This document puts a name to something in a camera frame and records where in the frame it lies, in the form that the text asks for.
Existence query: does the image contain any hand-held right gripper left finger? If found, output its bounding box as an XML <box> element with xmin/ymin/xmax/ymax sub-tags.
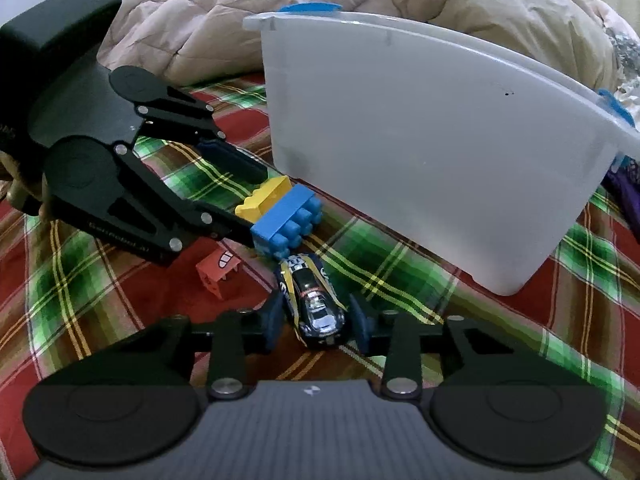
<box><xmin>55</xmin><ymin>290</ymin><xmax>287</xmax><ymax>401</ymax></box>

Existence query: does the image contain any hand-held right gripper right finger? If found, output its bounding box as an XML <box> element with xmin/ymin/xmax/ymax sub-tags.
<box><xmin>347</xmin><ymin>294</ymin><xmax>586</xmax><ymax>401</ymax></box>

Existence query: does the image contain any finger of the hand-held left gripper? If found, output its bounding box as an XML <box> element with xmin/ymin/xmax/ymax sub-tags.
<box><xmin>137</xmin><ymin>85</ymin><xmax>269</xmax><ymax>184</ymax></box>
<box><xmin>55</xmin><ymin>147</ymin><xmax>256</xmax><ymax>267</ymax></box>

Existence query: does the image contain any yellow toy block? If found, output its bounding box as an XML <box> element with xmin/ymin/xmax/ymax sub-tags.
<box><xmin>235</xmin><ymin>176</ymin><xmax>293</xmax><ymax>226</ymax></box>

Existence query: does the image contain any black toy car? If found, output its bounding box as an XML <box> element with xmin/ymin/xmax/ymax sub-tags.
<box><xmin>274</xmin><ymin>252</ymin><xmax>347</xmax><ymax>350</ymax></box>

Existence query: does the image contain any blue toy block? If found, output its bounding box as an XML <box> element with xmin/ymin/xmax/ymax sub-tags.
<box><xmin>250</xmin><ymin>183</ymin><xmax>323</xmax><ymax>261</ymax></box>

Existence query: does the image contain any white plastic container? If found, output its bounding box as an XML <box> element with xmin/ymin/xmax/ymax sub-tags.
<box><xmin>242</xmin><ymin>2</ymin><xmax>640</xmax><ymax>297</ymax></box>

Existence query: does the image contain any person's left hand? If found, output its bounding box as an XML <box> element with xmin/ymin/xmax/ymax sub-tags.
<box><xmin>0</xmin><ymin>150</ymin><xmax>51</xmax><ymax>223</ymax></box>

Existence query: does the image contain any orange red toy block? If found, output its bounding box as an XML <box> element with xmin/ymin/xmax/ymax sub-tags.
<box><xmin>196</xmin><ymin>249</ymin><xmax>240</xmax><ymax>302</ymax></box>

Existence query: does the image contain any red green plaid blanket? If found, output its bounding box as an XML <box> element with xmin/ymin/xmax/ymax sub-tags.
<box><xmin>0</xmin><ymin>72</ymin><xmax>640</xmax><ymax>480</ymax></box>

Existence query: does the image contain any pink comforter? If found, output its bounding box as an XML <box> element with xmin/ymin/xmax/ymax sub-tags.
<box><xmin>97</xmin><ymin>0</ymin><xmax>621</xmax><ymax>93</ymax></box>

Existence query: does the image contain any purple cloth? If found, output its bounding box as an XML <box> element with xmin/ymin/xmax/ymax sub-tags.
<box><xmin>605</xmin><ymin>157</ymin><xmax>640</xmax><ymax>226</ymax></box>

